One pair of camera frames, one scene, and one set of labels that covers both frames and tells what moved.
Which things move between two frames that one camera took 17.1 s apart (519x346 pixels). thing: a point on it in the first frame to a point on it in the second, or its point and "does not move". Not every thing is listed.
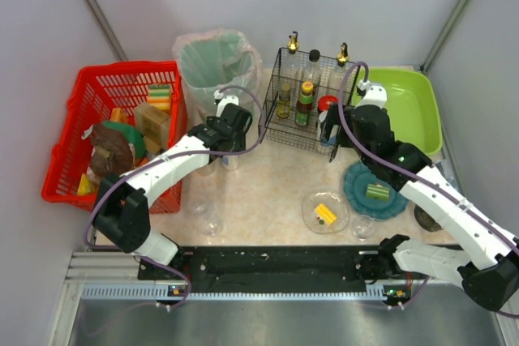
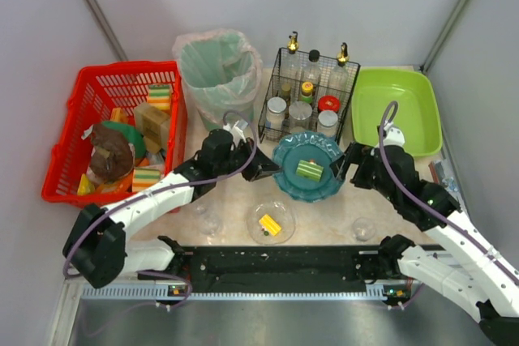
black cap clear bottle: x=312 y=69 does not move
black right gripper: x=332 y=126 to x=351 y=162
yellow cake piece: x=327 y=215 to x=269 y=224
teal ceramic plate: x=357 y=178 to x=310 y=147
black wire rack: x=302 y=104 does not move
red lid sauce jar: x=325 y=100 does not move
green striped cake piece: x=378 y=191 to x=310 y=169
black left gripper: x=238 y=120 to x=250 y=158
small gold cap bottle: x=284 y=103 does not move
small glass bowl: x=363 y=228 does not move
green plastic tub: x=413 y=105 does not move
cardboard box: x=154 y=126 does not move
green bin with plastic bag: x=213 y=60 does not move
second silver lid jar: x=328 y=129 does not move
